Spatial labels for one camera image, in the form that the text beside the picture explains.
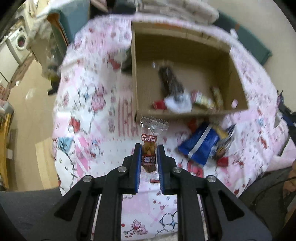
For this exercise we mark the dark chocolate snack packet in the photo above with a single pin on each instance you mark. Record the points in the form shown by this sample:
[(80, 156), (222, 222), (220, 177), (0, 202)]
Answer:
[(172, 86)]

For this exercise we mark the dark grey cloth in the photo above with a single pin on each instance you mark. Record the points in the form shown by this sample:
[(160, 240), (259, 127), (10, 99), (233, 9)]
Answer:
[(126, 66)]

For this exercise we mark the clear white snack packet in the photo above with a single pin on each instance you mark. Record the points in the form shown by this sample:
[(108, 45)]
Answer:
[(180, 103)]

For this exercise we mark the beige floral blanket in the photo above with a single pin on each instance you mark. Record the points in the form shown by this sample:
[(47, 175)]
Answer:
[(193, 11)]

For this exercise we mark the red small snack packet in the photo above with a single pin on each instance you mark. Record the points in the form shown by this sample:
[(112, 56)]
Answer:
[(159, 105)]

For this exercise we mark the brown slim snack bar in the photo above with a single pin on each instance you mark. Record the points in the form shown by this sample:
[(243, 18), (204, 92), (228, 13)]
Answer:
[(217, 97)]

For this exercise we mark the blue snack bag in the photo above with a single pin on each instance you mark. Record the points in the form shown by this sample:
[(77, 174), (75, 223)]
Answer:
[(199, 145)]

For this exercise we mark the red white snack bar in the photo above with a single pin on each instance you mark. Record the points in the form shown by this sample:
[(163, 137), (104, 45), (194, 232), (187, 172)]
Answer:
[(222, 147)]

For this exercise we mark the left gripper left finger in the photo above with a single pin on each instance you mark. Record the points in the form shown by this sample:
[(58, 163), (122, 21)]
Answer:
[(131, 178)]

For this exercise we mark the white washing machine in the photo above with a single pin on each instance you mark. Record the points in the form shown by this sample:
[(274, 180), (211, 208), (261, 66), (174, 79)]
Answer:
[(17, 43)]

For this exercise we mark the pink cartoon print bedsheet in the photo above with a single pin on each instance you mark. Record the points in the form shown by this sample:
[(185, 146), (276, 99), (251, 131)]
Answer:
[(94, 128)]

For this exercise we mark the yellow cartoon snack packet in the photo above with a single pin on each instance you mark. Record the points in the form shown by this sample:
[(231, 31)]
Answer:
[(198, 98)]

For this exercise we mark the twisted dough snack packet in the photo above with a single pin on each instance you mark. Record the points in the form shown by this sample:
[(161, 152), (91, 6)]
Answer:
[(152, 131)]

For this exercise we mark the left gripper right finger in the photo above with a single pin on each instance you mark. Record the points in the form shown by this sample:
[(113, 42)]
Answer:
[(167, 181)]

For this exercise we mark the cardboard box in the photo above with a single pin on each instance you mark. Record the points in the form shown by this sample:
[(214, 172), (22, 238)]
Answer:
[(199, 61)]

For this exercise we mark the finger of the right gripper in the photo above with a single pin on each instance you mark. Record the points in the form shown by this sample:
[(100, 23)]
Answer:
[(288, 116)]

